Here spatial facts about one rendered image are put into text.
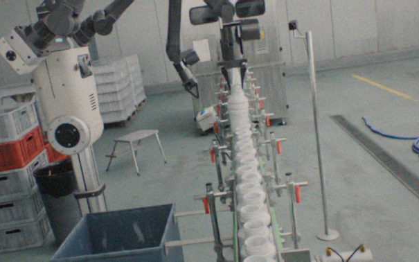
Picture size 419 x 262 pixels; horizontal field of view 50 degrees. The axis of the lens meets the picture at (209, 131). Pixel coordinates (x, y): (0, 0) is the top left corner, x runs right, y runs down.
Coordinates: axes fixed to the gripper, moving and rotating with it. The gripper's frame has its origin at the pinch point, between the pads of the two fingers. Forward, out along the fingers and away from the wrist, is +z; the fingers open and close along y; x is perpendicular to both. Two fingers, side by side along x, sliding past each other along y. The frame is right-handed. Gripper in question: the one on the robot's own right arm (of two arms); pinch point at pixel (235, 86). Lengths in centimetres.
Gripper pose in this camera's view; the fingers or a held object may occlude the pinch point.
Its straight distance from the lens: 148.7
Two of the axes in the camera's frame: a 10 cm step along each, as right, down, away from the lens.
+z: 1.4, 9.6, 2.2
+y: 9.9, -1.2, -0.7
